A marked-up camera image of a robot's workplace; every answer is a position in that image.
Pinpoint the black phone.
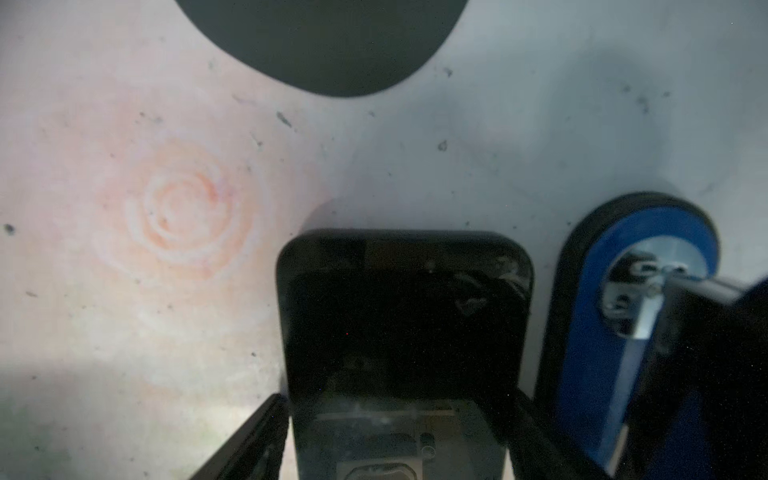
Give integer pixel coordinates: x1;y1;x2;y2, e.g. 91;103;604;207
276;230;533;479

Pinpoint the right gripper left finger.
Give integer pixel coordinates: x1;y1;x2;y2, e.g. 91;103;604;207
191;393;290;480

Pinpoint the blue black stapler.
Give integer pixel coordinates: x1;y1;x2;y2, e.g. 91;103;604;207
534;192;767;479

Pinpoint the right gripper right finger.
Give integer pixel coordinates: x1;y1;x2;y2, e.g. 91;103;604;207
508;390;610;480

